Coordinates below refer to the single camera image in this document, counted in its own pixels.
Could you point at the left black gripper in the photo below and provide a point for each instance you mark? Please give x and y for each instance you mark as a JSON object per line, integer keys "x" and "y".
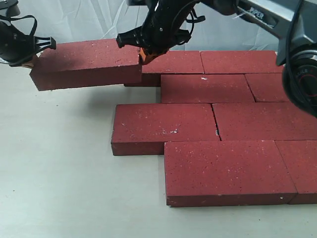
{"x": 20, "y": 50}

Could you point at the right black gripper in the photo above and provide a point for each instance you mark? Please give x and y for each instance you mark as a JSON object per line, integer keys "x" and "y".
{"x": 168, "y": 23}

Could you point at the red brick top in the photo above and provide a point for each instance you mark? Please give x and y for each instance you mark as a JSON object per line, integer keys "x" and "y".
{"x": 86, "y": 64}

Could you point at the red brick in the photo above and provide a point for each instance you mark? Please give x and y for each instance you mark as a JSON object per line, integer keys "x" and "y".
{"x": 143, "y": 129}
{"x": 86, "y": 64}
{"x": 266, "y": 87}
{"x": 210, "y": 88}

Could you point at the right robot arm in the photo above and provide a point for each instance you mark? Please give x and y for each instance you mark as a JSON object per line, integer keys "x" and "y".
{"x": 292, "y": 22}

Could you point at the back left base brick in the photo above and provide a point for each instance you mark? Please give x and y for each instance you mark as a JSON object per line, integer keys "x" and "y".
{"x": 174, "y": 62}

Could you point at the back right base brick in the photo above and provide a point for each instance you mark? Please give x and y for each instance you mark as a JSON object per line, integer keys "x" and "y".
{"x": 239, "y": 62}

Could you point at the front left base brick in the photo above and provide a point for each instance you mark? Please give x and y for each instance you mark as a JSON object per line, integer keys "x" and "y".
{"x": 226, "y": 173}

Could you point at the hidden centre base brick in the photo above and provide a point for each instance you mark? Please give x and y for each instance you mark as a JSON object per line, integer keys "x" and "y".
{"x": 263, "y": 121}

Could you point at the front right base brick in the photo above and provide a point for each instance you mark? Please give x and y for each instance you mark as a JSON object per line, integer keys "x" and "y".
{"x": 300, "y": 158}

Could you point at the pale blue backdrop cloth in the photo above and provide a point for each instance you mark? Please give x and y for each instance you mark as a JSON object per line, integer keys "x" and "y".
{"x": 69, "y": 20}

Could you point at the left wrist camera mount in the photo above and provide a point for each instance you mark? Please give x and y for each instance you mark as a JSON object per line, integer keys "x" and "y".
{"x": 9, "y": 8}

